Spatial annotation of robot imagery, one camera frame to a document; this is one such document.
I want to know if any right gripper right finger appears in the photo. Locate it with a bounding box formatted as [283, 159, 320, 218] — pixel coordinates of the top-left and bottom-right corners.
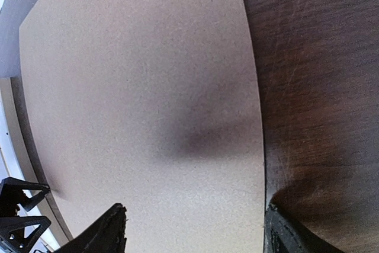
[264, 203, 343, 253]

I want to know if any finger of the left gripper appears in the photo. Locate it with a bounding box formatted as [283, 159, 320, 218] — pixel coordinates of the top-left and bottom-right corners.
[1, 216, 51, 253]
[1, 177, 50, 213]

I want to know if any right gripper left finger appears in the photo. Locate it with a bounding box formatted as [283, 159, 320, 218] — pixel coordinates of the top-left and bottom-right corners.
[55, 203, 127, 253]

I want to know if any light wooden picture frame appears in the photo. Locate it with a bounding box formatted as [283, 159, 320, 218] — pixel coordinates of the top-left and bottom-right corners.
[0, 76, 73, 249]

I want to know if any brown backing board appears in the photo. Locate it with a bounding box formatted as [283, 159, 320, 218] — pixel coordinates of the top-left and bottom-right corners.
[20, 0, 265, 252]

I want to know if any cat photo print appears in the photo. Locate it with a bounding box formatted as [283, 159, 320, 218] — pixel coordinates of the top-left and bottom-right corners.
[1, 101, 24, 180]

